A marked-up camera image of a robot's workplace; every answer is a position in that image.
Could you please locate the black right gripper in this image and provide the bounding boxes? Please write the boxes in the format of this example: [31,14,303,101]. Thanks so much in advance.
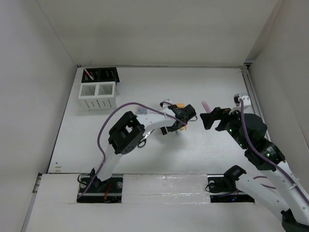
[199,105,248,149]

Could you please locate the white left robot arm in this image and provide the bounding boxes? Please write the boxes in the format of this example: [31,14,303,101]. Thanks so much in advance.
[88,102,197,192]

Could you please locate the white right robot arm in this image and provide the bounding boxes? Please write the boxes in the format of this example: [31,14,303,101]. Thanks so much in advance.
[200,107,309,232]

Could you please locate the purple highlighter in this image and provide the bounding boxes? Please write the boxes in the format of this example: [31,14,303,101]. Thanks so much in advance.
[201,101,212,113]

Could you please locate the white slotted organizer box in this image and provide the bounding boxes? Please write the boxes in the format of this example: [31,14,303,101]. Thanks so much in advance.
[78,81,119,111]

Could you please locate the black slotted organizer box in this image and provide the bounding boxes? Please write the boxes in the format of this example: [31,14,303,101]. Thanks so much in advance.
[81,67,120,83]

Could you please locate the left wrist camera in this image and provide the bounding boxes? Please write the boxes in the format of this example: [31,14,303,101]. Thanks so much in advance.
[159,99,173,107]

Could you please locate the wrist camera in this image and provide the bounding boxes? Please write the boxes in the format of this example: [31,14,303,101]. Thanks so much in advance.
[159,99,173,107]
[233,93,251,111]

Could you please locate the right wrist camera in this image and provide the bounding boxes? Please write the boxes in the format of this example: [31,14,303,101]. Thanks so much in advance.
[233,93,251,111]

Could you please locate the black handled scissors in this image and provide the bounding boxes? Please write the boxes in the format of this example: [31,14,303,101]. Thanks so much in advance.
[137,130,154,148]

